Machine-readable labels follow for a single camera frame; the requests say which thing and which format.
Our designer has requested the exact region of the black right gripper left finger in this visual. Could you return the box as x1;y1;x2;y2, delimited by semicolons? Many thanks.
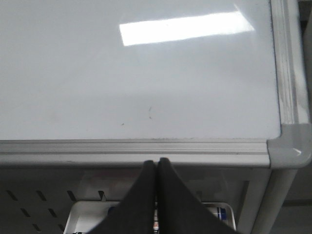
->
90;160;156;234

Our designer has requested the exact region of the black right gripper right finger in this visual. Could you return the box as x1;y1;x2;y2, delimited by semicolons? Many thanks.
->
156;158;234;234

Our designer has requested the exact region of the blue capped marker in tray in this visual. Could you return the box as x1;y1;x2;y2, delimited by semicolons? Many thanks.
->
209;207;227;221

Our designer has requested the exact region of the grey perforated stand panel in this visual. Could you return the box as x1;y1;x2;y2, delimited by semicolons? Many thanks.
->
0;168;249;234

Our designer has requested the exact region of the grey metal stand post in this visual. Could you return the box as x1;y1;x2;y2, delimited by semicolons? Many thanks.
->
252;169;298;234

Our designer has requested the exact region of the white whiteboard with aluminium frame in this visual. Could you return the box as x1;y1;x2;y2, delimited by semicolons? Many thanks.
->
0;0;312;169

